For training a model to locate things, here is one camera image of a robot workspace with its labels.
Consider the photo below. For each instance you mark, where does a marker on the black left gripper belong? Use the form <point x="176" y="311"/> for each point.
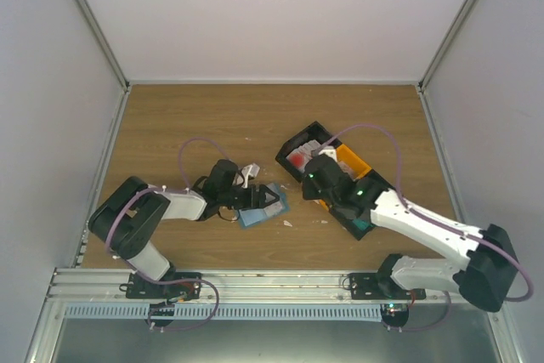
<point x="260" y="197"/>

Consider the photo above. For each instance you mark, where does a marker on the blue leather card holder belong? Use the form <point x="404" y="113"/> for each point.
<point x="250" y="218"/>

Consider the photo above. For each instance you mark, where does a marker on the white card with red dots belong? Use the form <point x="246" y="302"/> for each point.
<point x="279" y="207"/>

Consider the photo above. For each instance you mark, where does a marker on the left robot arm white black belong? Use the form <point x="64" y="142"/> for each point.
<point x="127" y="220"/>

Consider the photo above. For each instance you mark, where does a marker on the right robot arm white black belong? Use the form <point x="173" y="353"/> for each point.
<point x="478" y="264"/>

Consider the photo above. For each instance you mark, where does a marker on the red dot card stack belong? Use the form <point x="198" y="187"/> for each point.
<point x="300" y="156"/>

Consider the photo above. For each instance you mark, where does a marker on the black bin with red cards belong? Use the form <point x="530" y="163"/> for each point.
<point x="313" y="131"/>

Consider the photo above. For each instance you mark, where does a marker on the black bin with green cards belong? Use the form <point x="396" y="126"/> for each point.
<point x="356" y="201"/>

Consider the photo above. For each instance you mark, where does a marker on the orange plastic bin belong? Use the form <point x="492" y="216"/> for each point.
<point x="348" y="161"/>

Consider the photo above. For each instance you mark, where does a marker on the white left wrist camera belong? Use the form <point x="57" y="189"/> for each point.
<point x="249" y="173"/>

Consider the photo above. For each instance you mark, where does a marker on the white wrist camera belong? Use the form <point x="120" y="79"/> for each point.
<point x="249" y="173"/>
<point x="329" y="154"/>

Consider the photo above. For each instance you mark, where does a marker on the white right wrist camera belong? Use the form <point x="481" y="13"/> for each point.
<point x="329" y="154"/>

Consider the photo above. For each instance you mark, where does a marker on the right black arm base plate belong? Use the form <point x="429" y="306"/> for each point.
<point x="372" y="286"/>

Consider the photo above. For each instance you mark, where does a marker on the grey slotted cable duct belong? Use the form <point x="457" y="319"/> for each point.
<point x="229" y="311"/>

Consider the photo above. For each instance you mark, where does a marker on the aluminium front rail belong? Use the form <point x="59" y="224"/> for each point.
<point x="234" y="286"/>

